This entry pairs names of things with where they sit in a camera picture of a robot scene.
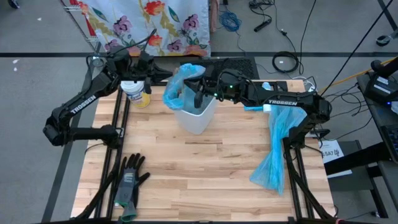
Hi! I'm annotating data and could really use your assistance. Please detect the white paper sign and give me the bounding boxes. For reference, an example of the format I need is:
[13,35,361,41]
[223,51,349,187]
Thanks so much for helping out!
[318,139,345,165]

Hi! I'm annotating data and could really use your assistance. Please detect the white power strip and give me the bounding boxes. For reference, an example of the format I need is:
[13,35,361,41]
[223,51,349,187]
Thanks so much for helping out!
[292,76,317,94]

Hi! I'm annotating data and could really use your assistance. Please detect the pink hanging cloth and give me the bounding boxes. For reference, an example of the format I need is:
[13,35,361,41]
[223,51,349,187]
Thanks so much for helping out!
[210,0,220,34]

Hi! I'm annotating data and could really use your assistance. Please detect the black cable bundle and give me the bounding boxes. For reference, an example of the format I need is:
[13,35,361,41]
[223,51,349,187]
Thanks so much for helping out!
[248,0,276,10]

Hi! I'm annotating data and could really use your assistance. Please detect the blue trash bag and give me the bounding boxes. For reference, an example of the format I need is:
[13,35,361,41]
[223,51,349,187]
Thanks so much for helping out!
[249,104,308,196]

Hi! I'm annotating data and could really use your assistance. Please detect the yellow cable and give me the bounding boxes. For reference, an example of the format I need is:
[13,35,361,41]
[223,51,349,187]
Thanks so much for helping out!
[317,57,398,93]

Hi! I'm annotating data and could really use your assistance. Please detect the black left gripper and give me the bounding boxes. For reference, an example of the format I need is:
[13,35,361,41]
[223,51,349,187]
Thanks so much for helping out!
[124,51,174,82]

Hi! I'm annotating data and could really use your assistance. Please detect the taut black cable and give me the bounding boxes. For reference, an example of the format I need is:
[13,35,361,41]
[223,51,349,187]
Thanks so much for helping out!
[320,0,395,96]

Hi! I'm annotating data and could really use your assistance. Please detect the white plastic trash bin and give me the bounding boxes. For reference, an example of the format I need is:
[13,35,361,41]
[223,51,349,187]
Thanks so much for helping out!
[173,96,218,135]

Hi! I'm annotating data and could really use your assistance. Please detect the black floor mat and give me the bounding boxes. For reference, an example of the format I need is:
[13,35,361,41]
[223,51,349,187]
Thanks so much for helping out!
[198,57,260,80]

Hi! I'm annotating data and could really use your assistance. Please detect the yellow Lysol wipes canister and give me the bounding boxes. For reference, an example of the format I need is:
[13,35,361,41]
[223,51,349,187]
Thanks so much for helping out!
[120,80,152,109]

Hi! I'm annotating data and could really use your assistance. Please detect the black desk device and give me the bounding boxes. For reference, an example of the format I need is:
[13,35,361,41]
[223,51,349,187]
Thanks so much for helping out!
[363,55,398,106]

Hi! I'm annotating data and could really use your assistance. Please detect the black keyboard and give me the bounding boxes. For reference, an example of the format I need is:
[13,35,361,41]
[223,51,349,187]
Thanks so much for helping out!
[379,124,398,163]

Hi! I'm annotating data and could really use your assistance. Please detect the white bin with blue liner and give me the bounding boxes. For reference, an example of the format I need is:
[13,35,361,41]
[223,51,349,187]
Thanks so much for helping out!
[162,63,215,114]

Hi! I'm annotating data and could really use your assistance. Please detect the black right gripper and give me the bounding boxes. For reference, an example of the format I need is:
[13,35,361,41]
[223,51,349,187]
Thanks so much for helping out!
[183,70,249,109]

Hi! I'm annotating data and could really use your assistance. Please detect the black cable coil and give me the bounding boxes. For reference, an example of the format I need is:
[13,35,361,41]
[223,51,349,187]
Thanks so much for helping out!
[271,50,300,74]

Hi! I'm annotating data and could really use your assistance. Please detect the metal wire rack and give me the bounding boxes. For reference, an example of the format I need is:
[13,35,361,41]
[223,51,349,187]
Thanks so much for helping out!
[60,0,105,68]

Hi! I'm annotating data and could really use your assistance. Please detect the black power strip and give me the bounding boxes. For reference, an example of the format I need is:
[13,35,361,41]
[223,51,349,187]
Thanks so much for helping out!
[253,18,274,33]

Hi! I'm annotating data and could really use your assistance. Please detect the floral print curtain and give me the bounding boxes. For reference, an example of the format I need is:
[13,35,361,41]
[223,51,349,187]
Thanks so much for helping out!
[68,0,211,58]

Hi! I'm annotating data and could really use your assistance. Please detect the dark desk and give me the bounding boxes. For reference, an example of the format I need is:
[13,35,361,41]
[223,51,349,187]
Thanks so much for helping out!
[356,71,398,166]

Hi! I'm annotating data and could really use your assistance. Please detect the thin black hanging cable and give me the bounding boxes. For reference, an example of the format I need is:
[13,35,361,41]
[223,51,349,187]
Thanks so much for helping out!
[298,0,317,67]

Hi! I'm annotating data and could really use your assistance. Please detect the grey black cart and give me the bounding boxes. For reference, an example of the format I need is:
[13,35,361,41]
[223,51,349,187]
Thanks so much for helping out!
[323,139,389,218]

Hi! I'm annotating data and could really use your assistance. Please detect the grey black work glove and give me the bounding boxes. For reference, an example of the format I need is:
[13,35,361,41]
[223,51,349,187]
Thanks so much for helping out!
[113,186,138,223]
[118,152,151,210]

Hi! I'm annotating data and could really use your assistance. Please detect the blue cable coil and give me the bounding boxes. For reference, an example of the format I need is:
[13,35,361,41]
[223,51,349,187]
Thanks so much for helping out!
[218,8,243,33]

